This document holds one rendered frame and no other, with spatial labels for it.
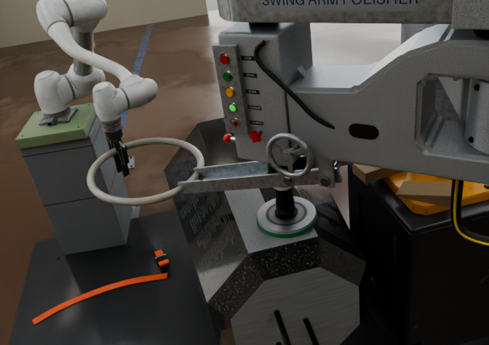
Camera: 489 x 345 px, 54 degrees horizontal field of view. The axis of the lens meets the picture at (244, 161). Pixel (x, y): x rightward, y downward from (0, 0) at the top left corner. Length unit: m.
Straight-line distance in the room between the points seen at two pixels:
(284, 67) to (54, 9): 1.37
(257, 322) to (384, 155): 0.76
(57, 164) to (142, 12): 6.07
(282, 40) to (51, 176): 1.97
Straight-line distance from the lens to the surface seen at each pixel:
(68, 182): 3.01
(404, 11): 1.20
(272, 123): 1.45
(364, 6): 1.22
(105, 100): 2.10
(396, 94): 1.28
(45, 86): 2.91
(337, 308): 1.84
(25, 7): 9.16
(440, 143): 1.37
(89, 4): 2.49
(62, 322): 2.89
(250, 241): 1.71
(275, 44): 1.34
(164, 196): 1.88
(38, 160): 2.98
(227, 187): 1.76
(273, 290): 1.68
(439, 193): 1.92
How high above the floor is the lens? 1.91
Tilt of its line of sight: 30 degrees down
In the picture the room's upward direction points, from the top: 9 degrees counter-clockwise
